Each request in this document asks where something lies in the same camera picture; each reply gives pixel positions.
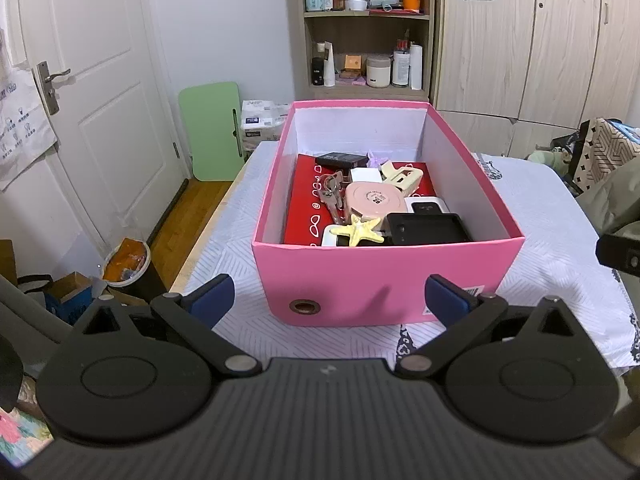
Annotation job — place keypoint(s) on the green plush toy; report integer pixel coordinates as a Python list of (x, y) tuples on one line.
[(557, 159)]

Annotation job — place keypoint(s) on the door handle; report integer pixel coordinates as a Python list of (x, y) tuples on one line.
[(46, 80)]

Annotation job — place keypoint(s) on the white spray can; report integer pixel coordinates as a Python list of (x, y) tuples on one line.
[(401, 64)]

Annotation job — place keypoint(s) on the cream hair claw clip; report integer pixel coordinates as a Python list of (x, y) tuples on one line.
[(405, 178)]

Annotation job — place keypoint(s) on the white jar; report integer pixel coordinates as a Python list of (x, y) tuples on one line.
[(378, 71)]

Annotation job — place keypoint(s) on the yellow starfish toy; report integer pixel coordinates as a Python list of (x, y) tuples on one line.
[(358, 230)]

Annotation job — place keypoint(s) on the silver key bunch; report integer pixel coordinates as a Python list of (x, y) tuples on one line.
[(330, 194)]

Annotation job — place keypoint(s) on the white charger plug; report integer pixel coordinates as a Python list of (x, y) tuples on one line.
[(365, 174)]

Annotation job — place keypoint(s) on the red glasses cloth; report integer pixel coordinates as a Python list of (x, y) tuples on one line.
[(307, 216)]

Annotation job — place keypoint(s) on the white pocket wifi device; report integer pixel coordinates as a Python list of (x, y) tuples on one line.
[(426, 205)]

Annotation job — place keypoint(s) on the orange small box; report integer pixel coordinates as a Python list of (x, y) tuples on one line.
[(353, 62)]

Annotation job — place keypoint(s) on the patterned tote bag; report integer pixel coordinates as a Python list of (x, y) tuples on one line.
[(606, 145)]

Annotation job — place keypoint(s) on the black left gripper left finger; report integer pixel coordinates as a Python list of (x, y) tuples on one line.
[(192, 319)]

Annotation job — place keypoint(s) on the wooden shelf cabinet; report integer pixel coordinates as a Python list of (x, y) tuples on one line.
[(362, 33)]

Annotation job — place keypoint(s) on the wooden wardrobe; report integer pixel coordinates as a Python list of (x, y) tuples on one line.
[(513, 75)]

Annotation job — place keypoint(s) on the black trash bin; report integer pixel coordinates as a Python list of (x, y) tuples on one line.
[(129, 269)]

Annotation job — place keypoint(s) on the black square case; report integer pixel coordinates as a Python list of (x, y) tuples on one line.
[(426, 229)]

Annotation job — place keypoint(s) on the white door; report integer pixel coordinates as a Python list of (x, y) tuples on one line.
[(116, 142)]

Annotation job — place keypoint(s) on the pink round tape measure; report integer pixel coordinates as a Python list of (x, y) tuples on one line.
[(370, 200)]

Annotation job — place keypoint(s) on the white tube bottle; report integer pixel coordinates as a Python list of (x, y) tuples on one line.
[(328, 66)]

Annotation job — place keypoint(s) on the black small bottle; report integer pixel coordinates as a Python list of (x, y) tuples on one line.
[(317, 64)]

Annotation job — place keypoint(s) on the pink storage box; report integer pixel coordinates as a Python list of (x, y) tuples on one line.
[(340, 286)]

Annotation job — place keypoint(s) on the white paper roll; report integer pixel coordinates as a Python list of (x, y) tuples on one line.
[(416, 67)]

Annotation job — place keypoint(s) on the black battery pack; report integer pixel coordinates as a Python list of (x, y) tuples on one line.
[(341, 161)]

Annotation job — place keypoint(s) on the white tissue pack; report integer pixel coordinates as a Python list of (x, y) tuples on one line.
[(262, 120)]

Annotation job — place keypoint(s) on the purple small toy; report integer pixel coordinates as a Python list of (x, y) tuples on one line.
[(376, 161)]

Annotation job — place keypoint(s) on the green folding board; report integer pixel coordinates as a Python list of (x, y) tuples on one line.
[(210, 115)]

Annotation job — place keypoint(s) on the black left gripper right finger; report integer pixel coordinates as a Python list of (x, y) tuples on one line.
[(467, 319)]

